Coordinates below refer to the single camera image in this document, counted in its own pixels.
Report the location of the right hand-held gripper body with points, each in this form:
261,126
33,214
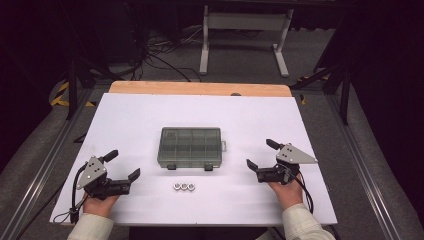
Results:
291,155

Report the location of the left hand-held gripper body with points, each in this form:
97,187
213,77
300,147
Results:
100,186

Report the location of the white board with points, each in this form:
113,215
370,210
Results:
133,116

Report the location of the grey plastic compartment box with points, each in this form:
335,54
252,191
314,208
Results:
190,146

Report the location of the person's left hand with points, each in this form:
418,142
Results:
98,206

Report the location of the person's right hand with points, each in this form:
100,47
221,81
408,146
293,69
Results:
290,195

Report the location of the black tripod stand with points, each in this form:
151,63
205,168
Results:
345,96
71,90

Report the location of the white metal stand frame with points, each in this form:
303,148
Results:
246,20

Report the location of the silver metal nut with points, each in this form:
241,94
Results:
191,187
184,186
176,186

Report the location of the aluminium rail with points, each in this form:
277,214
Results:
42,173
365,166

